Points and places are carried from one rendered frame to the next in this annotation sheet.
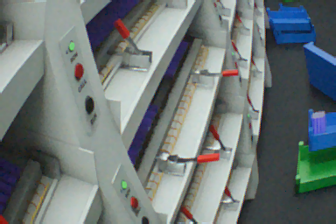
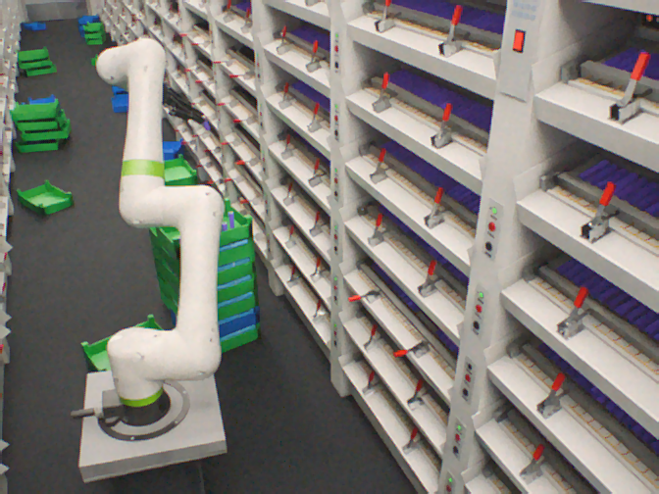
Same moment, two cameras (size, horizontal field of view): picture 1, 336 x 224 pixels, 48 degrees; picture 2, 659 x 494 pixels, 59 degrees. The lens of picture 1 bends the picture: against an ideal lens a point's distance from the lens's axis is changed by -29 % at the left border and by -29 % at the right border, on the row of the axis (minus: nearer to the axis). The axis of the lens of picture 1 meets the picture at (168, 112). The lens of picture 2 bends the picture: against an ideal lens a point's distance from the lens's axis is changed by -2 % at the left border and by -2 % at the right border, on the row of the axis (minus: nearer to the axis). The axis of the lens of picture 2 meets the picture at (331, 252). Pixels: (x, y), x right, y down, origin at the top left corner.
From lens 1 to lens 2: 199 cm
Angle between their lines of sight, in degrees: 104
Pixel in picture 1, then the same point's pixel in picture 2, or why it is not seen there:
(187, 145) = (381, 312)
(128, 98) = (358, 231)
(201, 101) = (405, 338)
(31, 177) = not seen: hidden behind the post
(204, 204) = (387, 365)
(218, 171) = (405, 391)
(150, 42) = (390, 254)
